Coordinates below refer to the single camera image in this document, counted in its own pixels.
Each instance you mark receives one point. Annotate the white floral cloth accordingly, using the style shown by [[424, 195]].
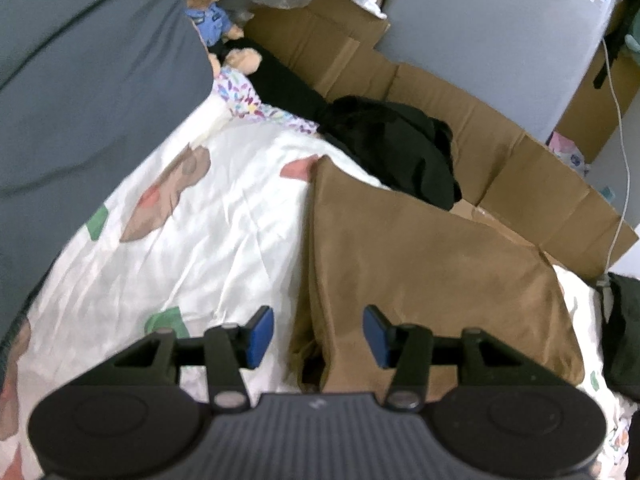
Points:
[[240, 92]]

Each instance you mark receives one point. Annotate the dark grey pillow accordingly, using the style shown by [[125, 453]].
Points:
[[90, 85]]

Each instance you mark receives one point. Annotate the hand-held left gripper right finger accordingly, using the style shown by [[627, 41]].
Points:
[[376, 335]]

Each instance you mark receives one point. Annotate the teddy bear with blue shirt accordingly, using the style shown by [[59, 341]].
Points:
[[212, 10]]

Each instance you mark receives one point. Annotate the pink and blue packet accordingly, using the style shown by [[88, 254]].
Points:
[[567, 152]]

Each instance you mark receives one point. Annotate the brown printed t-shirt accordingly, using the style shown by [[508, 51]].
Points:
[[425, 260]]

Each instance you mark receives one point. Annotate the white printed bedsheet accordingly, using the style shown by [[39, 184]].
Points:
[[225, 235]]

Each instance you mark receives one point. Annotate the crumpled black garment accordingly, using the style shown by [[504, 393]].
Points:
[[395, 150]]

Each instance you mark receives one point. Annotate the black knit garment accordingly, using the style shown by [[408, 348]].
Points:
[[625, 335]]

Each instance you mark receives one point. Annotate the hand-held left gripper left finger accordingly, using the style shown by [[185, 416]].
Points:
[[261, 335]]

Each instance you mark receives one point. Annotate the cardboard box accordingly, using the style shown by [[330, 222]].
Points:
[[595, 110]]

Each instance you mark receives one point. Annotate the flattened cardboard sheet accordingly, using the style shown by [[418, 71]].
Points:
[[500, 135]]

